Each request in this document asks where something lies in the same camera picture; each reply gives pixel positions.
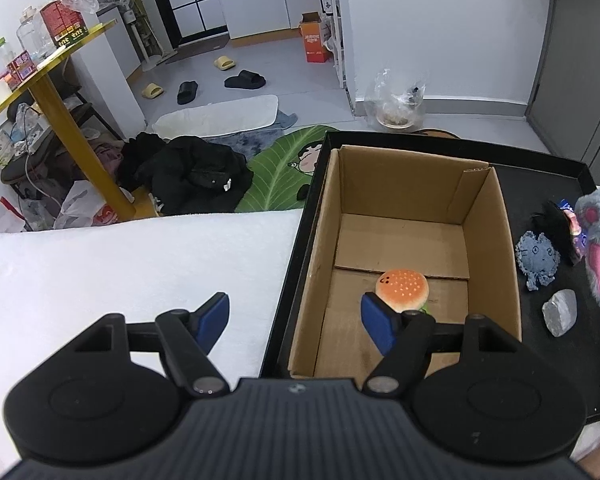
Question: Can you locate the clear bag with bowl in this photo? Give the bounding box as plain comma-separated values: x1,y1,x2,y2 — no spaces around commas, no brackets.
365,67,427,133

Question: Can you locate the black stool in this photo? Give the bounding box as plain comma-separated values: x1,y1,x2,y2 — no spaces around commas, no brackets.
0,135,66,183

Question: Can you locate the round gold table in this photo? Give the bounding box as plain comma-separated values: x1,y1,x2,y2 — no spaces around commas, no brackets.
0,18,137,222

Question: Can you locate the white shelf rack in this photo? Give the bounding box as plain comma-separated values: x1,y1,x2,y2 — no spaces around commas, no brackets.
327,0,348,90

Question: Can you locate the black framed sliding door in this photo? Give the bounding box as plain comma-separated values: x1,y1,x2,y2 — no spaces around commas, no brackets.
142,0,229,41

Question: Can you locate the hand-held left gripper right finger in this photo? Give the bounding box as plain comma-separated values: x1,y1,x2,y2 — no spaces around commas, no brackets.
361,291,523,397

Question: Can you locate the grey door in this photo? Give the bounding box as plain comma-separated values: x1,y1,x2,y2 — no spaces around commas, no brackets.
525,0,600,181

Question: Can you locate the white bath mat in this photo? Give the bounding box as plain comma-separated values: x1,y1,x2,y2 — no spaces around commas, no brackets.
151,94,280,138

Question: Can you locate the burger plush toy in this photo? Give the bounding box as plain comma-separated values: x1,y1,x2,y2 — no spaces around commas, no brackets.
375,268,429,316

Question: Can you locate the green leaf rug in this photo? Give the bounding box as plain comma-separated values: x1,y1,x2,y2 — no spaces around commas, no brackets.
235,125,341,213

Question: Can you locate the black fuzzy toy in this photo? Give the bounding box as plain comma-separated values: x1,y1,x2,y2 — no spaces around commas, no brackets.
530,200,583,266

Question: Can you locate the pile of black clothes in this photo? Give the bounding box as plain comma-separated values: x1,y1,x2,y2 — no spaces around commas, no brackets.
117,131,255,216

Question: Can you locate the large red box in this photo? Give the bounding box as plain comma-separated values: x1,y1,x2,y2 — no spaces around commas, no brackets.
40,1,89,50

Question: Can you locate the clear plastic bottle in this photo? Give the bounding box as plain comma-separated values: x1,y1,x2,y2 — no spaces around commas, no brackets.
0,36,16,73

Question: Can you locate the clear glass jar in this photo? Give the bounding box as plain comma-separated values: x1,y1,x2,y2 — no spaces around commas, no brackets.
16,6,56,61

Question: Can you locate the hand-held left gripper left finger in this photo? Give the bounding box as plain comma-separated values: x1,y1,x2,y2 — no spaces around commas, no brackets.
72,291,231,397

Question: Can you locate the small denim blue plush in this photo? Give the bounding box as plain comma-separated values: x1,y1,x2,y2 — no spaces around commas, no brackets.
515,231,561,292

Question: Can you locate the white standing fan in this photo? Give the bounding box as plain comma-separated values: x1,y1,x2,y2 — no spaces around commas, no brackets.
104,0,162,72

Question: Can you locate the grey door mat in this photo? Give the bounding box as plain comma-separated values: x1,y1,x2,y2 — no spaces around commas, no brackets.
172,34,232,56

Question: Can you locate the grey stone plush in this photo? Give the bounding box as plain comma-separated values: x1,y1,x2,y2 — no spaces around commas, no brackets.
542,290,579,337

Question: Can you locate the small red box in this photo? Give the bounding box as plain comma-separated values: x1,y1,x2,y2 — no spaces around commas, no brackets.
7,51,37,82

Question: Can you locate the purple printed pouch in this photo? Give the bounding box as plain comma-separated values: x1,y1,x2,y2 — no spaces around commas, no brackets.
559,199,588,251

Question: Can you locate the white plastic bag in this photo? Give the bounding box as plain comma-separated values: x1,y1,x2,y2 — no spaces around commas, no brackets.
54,180,133,231

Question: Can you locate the blue-grey fluffy rug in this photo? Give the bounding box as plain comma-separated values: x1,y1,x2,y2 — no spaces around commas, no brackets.
200,110,299,158

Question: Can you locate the brown cardboard box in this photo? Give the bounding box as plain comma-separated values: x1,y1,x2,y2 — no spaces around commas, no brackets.
287,144,524,380

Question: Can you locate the white kitchen cabinet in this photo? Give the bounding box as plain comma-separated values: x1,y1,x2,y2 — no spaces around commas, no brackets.
207,0,331,42

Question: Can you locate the brown orange floor mat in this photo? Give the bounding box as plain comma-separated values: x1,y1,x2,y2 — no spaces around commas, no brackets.
410,128,461,140

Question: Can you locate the orange carton box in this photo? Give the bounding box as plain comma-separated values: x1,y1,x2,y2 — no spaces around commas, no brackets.
300,12,332,63

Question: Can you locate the crumpled clear plastic bag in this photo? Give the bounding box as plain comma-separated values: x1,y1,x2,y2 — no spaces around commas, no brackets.
55,0,101,15

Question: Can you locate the black shallow tray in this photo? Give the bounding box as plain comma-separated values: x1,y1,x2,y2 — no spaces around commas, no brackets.
259,130,600,423

